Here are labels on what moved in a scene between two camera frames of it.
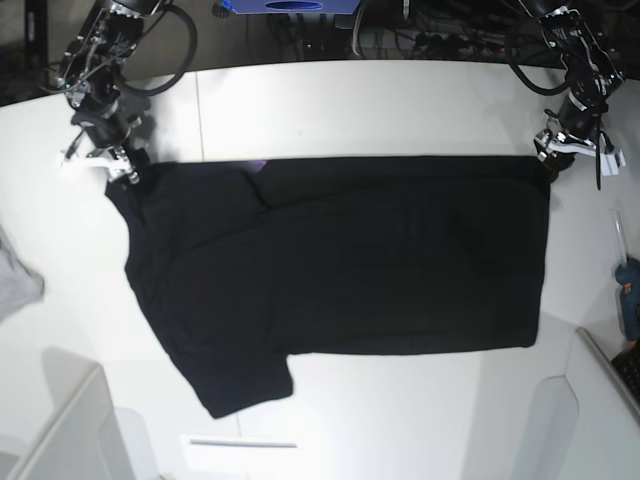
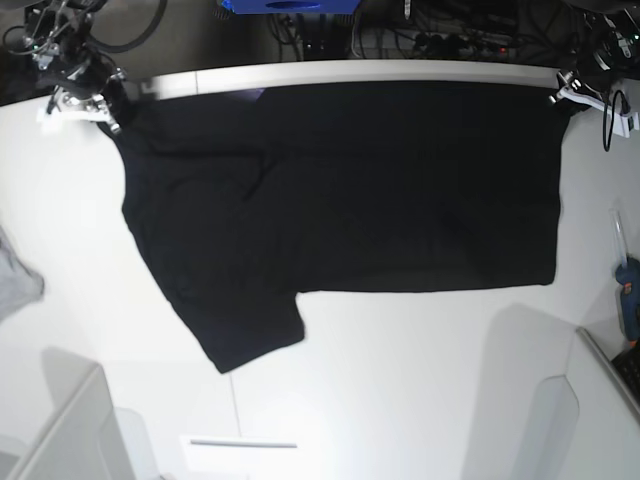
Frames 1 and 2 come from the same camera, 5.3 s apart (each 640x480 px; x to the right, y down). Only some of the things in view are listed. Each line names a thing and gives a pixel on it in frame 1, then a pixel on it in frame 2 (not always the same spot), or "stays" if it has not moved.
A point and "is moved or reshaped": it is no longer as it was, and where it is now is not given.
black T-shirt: [242, 264] is moved or reshaped
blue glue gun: [628, 276] stays
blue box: [291, 6] stays
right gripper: [578, 132] to [584, 95]
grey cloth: [19, 284] stays
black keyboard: [627, 366] stays
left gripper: [107, 131] to [81, 91]
